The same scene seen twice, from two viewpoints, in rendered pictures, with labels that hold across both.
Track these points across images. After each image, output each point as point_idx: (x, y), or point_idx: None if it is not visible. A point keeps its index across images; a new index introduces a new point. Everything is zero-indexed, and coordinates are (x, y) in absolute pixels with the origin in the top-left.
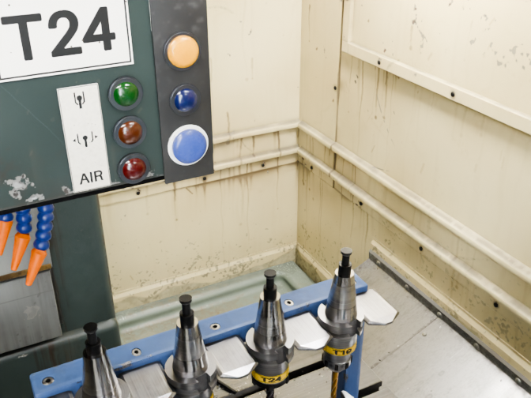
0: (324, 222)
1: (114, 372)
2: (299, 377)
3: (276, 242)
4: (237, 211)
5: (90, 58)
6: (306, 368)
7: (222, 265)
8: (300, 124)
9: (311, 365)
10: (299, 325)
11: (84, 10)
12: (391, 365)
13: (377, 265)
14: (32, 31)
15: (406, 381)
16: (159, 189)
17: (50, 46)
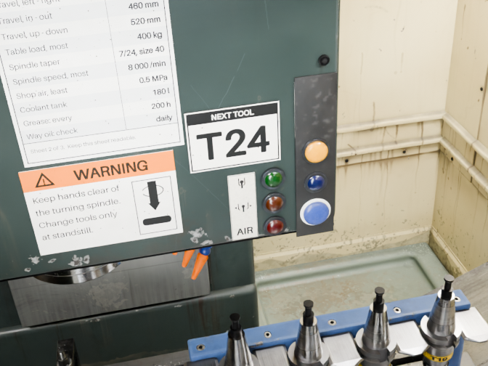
0: (459, 212)
1: (249, 351)
2: (409, 364)
3: (411, 223)
4: (375, 192)
5: (251, 157)
6: (416, 356)
7: (356, 240)
8: (445, 116)
9: (422, 354)
10: (403, 332)
11: (250, 128)
12: None
13: None
14: (214, 142)
15: None
16: None
17: (225, 151)
